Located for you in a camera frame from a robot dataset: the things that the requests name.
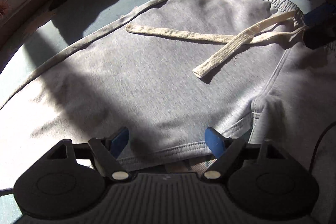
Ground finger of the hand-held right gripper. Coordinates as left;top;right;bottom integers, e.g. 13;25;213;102
304;2;336;28
306;17;336;50

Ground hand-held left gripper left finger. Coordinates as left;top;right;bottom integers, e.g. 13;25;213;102
47;126;130;182

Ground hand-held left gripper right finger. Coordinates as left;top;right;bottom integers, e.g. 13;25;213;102
202;127;289;180

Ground grey drawstring sweatpants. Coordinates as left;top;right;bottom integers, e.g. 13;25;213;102
0;0;336;177

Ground pink floral folded quilt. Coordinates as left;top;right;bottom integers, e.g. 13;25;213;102
0;0;111;50

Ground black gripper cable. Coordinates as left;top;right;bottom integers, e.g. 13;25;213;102
310;121;336;170

